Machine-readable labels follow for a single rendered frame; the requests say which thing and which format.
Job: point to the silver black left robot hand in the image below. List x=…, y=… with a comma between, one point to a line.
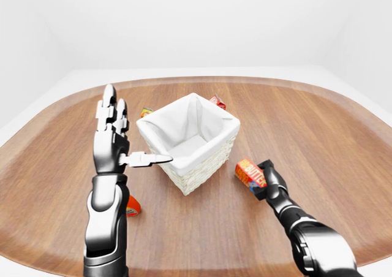
x=105, y=148

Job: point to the red carton with gable top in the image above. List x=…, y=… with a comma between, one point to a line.
x=218, y=101

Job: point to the orange red tin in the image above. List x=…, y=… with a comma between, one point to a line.
x=133, y=207

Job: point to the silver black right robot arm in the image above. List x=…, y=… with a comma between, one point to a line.
x=309, y=237

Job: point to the small orange yellow box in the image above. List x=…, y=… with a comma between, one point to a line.
x=146, y=111

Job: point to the white lined wicker basket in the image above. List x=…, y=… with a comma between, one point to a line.
x=190, y=142

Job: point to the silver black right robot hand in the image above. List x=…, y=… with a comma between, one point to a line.
x=271, y=179

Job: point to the red orange butter box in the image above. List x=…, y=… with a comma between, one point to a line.
x=249, y=175

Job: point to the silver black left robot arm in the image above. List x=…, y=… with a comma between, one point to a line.
x=104, y=225

